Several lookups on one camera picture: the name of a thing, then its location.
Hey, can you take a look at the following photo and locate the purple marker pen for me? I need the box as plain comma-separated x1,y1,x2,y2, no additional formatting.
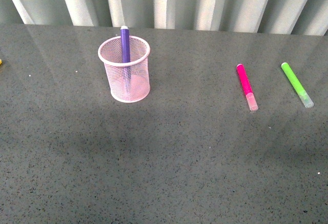
120,26,131,93

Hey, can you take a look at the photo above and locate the pink marker pen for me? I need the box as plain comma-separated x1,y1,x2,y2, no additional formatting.
236,64,258,111

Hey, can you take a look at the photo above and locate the pink mesh pen cup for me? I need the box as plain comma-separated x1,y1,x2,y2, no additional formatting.
98,36,150,103

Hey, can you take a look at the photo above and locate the green marker pen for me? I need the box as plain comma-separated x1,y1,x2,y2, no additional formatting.
281,62,314,108

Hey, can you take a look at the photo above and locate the grey pleated curtain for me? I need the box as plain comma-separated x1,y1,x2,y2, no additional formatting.
1,0,327,35

